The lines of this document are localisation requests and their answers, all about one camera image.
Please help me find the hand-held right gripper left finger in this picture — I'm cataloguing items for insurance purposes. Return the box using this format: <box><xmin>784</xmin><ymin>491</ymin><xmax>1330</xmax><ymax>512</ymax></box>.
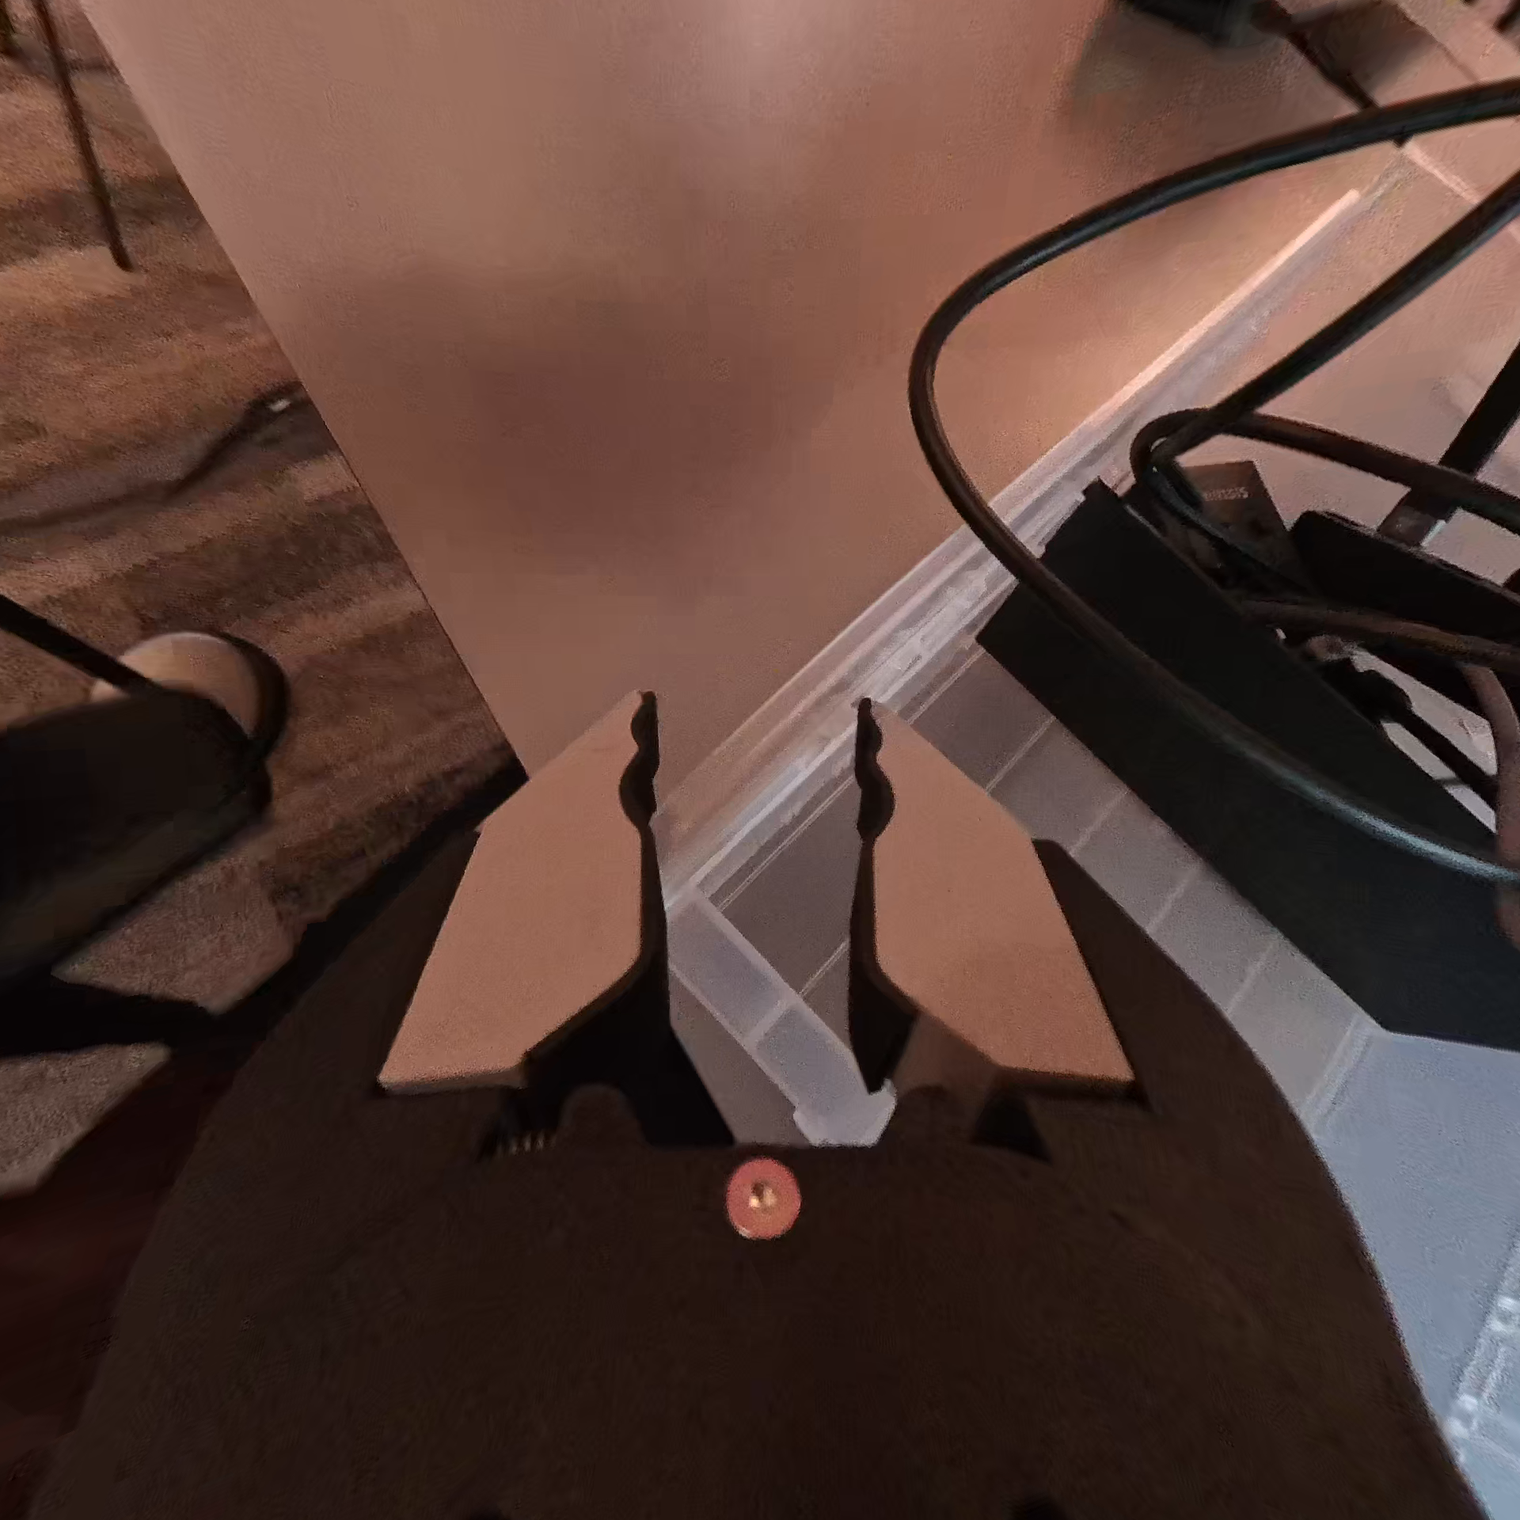
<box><xmin>378</xmin><ymin>689</ymin><xmax>666</xmax><ymax>1095</ymax></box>

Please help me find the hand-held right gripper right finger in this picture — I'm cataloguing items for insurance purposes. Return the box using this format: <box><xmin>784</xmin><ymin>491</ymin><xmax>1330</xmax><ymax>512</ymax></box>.
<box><xmin>846</xmin><ymin>700</ymin><xmax>1138</xmax><ymax>1141</ymax></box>

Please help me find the clear plastic bin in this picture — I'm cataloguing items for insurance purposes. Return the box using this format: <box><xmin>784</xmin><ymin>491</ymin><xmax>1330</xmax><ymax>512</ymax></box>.
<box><xmin>655</xmin><ymin>156</ymin><xmax>1520</xmax><ymax>1520</ymax></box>

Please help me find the black USB hub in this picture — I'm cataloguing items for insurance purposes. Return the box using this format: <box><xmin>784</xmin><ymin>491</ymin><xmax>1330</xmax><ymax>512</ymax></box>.
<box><xmin>1289</xmin><ymin>507</ymin><xmax>1520</xmax><ymax>670</ymax></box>
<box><xmin>975</xmin><ymin>480</ymin><xmax>1520</xmax><ymax>1049</ymax></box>

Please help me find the black chair base with caster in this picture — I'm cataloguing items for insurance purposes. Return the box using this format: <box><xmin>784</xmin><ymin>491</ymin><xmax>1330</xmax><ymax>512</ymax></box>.
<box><xmin>0</xmin><ymin>591</ymin><xmax>289</xmax><ymax>1060</ymax></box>

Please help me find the thick black USB cable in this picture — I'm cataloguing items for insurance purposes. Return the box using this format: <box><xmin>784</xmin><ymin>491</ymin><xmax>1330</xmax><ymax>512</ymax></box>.
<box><xmin>908</xmin><ymin>83</ymin><xmax>1520</xmax><ymax>889</ymax></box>

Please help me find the flat black USB cable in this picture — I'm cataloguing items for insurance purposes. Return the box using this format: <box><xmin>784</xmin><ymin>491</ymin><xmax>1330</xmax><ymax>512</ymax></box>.
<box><xmin>1391</xmin><ymin>343</ymin><xmax>1520</xmax><ymax>549</ymax></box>

